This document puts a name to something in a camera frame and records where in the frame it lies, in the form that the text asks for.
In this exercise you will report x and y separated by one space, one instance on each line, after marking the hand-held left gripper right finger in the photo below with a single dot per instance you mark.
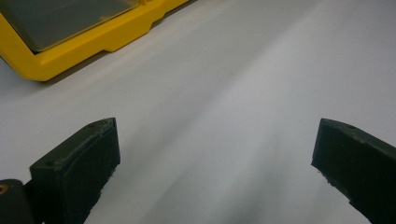
361 168

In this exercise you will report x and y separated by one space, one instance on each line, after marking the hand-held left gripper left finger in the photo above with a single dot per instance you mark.
77 171

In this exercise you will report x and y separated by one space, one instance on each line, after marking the yellow black organizer box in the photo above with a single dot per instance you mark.
77 46

